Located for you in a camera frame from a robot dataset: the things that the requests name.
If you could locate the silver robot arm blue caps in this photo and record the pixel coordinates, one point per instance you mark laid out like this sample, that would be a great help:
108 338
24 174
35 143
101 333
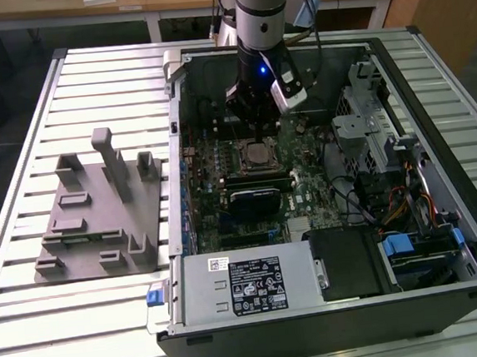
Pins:
260 18

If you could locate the black graphics card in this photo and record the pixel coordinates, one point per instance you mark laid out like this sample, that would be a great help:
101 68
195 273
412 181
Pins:
255 204

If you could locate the black open PC case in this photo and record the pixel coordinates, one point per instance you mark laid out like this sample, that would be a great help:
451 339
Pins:
319 338

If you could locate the black plastic cover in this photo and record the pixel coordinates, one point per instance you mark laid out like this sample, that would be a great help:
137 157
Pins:
346 261

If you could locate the blue disk carrier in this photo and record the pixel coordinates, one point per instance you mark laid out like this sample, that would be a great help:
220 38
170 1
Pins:
396 245

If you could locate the green motherboard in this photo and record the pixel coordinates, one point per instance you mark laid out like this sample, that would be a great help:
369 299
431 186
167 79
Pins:
308 168

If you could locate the green RAM stick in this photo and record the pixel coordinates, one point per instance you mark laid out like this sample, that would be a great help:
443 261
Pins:
81 240

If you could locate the silver perforated drive cage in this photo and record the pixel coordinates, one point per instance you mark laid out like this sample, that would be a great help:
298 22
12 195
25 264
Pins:
353 128

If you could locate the small silver heatsink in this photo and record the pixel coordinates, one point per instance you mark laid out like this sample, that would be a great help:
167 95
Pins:
300 227

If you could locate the silver power supply unit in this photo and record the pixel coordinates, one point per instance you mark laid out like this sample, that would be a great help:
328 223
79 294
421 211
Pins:
206 281

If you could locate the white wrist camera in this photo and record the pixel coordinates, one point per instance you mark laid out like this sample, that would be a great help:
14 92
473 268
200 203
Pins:
294 98

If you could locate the black label sticker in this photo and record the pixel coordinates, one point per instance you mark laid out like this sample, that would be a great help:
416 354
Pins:
258 285

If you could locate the wooden cabinet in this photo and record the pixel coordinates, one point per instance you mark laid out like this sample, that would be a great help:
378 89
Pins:
445 10

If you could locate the grey parts rack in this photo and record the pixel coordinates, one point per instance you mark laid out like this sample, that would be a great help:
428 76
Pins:
114 239

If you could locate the blue release latch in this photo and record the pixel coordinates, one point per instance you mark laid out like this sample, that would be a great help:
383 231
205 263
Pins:
156 298

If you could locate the silver CPU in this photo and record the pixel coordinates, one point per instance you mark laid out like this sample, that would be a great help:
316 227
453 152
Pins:
261 154

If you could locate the CPU socket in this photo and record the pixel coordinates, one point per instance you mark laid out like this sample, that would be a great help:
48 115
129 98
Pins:
245 170

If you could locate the metal disk bay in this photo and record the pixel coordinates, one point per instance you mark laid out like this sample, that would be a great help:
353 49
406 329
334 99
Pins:
474 268

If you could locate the white barcode sticker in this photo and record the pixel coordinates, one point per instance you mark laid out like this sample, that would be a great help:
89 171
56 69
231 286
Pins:
217 264

